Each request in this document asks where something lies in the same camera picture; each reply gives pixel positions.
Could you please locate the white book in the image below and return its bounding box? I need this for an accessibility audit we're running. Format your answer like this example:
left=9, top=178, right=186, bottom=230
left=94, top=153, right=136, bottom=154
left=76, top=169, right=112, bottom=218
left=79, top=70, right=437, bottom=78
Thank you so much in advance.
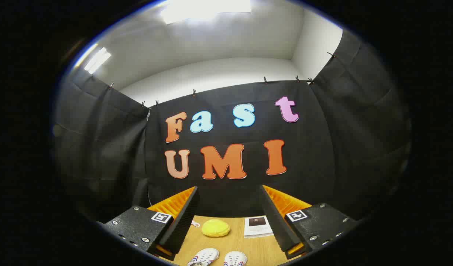
left=244, top=216, right=274, bottom=238

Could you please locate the small ceiling light panel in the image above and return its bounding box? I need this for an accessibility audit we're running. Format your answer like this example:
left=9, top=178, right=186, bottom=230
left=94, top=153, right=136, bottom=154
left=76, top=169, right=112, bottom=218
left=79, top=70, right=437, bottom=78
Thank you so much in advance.
left=84, top=47, right=112, bottom=75

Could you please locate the white shoe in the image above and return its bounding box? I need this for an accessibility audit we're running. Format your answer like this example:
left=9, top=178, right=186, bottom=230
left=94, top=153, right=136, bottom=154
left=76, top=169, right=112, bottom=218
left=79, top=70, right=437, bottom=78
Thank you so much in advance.
left=223, top=251, right=248, bottom=266
left=187, top=248, right=219, bottom=266

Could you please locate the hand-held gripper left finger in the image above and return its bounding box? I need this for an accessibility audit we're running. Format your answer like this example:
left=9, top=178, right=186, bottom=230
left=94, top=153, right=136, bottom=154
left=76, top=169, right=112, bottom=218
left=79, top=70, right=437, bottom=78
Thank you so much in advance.
left=101, top=186, right=200, bottom=261

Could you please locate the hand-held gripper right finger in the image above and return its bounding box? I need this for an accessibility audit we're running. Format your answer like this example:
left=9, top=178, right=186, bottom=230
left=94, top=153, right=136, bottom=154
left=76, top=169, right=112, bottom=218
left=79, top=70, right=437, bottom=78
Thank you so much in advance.
left=259, top=184, right=360, bottom=260

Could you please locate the yellow plush ball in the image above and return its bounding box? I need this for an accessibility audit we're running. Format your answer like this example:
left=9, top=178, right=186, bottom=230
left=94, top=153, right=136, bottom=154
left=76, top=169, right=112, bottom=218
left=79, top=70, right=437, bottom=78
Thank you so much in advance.
left=202, top=219, right=231, bottom=238

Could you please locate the black backdrop cloth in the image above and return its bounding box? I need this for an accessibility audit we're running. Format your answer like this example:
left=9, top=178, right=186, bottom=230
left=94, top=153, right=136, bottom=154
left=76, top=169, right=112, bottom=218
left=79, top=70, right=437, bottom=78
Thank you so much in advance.
left=53, top=30, right=411, bottom=222

